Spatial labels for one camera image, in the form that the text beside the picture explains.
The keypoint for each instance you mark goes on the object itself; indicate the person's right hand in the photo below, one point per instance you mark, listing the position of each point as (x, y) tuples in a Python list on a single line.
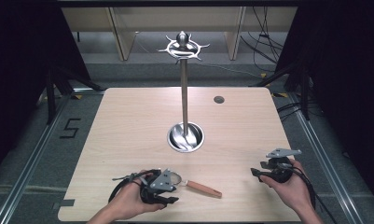
[(292, 189)]

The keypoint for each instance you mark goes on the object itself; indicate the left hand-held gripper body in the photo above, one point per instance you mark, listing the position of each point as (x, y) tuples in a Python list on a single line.
[(162, 183)]

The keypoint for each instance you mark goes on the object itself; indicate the black tape strip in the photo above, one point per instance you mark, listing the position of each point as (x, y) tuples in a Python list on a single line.
[(65, 203)]

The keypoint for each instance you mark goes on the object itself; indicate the person's left hand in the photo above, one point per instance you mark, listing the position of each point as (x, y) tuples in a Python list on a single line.
[(128, 199)]

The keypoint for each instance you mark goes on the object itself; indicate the tall metal utensil stand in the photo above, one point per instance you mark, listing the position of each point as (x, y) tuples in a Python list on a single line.
[(184, 93)]

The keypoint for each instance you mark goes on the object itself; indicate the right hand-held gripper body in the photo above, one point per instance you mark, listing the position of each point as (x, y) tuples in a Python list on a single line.
[(279, 169)]

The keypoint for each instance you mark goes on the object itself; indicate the black metal stand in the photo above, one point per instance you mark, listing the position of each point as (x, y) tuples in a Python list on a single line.
[(304, 93), (51, 99)]

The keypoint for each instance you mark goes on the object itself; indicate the round grey table grommet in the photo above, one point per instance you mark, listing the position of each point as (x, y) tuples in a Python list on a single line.
[(218, 99)]

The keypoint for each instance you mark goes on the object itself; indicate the dark curtain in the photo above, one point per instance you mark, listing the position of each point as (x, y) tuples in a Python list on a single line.
[(20, 77), (346, 77)]

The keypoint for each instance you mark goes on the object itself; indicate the aluminium floor rail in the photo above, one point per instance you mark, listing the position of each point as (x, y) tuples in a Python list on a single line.
[(324, 161), (29, 168)]

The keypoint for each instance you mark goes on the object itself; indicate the beige wooden furniture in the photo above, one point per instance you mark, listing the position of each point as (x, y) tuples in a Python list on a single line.
[(175, 18)]

